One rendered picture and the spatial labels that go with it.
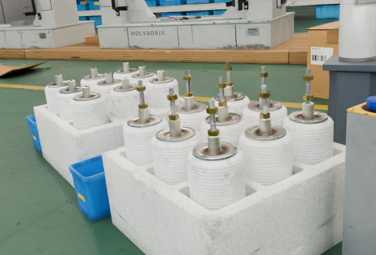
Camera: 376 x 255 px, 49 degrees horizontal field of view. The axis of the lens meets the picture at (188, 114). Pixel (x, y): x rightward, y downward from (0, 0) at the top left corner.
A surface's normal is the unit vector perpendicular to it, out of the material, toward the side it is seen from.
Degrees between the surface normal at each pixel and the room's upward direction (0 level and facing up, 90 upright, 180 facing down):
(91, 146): 90
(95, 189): 92
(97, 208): 92
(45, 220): 0
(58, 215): 0
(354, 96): 90
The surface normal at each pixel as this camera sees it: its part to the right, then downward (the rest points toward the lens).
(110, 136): 0.56, 0.20
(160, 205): -0.81, 0.23
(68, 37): 0.87, 0.07
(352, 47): -0.62, 0.28
